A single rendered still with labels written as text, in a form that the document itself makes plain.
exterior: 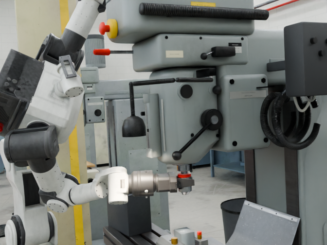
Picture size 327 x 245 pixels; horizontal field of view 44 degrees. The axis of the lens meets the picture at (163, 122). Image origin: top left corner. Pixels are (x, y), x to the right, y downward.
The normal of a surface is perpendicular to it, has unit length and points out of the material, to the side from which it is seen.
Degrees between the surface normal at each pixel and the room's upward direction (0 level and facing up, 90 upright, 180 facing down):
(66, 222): 90
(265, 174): 90
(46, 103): 59
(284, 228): 63
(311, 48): 90
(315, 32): 90
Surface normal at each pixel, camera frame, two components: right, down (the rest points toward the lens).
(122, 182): 0.04, -0.36
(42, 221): 0.61, -0.14
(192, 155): 0.39, 0.56
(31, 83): 0.51, -0.51
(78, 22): 0.18, 0.09
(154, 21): 0.43, 0.03
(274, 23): -0.90, 0.07
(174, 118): -0.24, 0.07
